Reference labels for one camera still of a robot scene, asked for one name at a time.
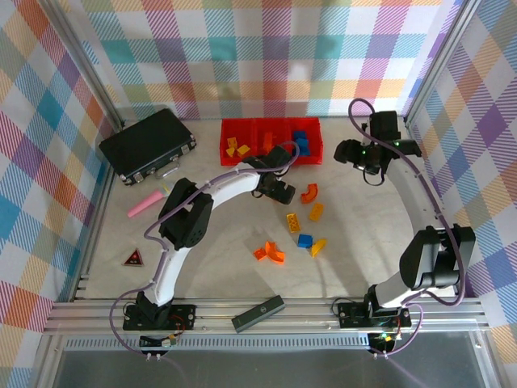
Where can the orange curved lego piece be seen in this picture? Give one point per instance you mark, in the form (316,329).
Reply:
(307,197)
(276,254)

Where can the yellow studded lego plate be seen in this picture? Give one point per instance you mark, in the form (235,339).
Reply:
(293,222)

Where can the blue lego brick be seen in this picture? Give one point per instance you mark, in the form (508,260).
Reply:
(302,143)
(305,241)
(305,151)
(299,134)

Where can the yellow lego brick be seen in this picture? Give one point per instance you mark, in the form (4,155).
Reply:
(232,141)
(230,152)
(243,150)

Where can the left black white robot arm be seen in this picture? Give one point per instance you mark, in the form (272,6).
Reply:
(182,226)

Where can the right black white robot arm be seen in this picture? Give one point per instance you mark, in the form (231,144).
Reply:
(428,258)

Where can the yellow flat lego plate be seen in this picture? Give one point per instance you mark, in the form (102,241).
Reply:
(316,211)

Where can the red plastic bin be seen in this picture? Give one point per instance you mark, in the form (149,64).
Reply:
(226,161)
(317,141)
(258,127)

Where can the small orange lego brick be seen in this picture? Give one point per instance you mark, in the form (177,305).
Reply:
(259,253)

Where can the yellow curved lego piece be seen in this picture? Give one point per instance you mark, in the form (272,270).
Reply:
(319,247)

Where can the black rectangular remote bar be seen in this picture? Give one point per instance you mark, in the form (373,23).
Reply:
(258,313)

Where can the pink toy microphone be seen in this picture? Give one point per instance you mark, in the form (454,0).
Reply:
(141,206)

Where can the black red triangle badge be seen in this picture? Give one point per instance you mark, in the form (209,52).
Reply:
(134,260)

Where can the grey vented metal panel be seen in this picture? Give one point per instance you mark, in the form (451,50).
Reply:
(258,363)

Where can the aluminium extrusion frame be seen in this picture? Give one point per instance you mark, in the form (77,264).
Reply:
(291,321)

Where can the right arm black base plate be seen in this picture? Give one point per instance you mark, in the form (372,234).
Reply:
(351,315)

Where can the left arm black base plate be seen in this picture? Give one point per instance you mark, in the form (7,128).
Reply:
(182,315)

